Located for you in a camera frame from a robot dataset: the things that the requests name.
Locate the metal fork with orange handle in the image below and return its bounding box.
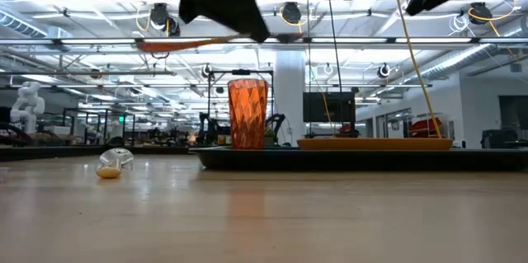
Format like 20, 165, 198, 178
137, 33, 304, 54

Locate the orange faceted plastic cup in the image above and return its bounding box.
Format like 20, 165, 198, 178
227, 78, 270, 150

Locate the orange round plate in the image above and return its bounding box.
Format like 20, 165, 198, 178
296, 137, 454, 152

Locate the black rectangular tray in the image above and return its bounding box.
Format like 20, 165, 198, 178
189, 145, 528, 172

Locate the red storage bin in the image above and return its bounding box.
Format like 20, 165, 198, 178
408, 117, 443, 139

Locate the black monitor on stand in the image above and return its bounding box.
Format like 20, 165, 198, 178
303, 92, 360, 139

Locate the long yellow cable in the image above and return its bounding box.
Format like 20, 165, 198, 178
387, 0, 445, 140

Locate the silver ventilation duct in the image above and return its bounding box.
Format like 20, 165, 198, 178
402, 27, 528, 85

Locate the thin straight black cable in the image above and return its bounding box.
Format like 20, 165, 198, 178
304, 0, 311, 139

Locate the long black cable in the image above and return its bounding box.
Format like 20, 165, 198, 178
323, 0, 346, 136

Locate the black aluminium table frame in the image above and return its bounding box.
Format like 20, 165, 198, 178
0, 146, 195, 162

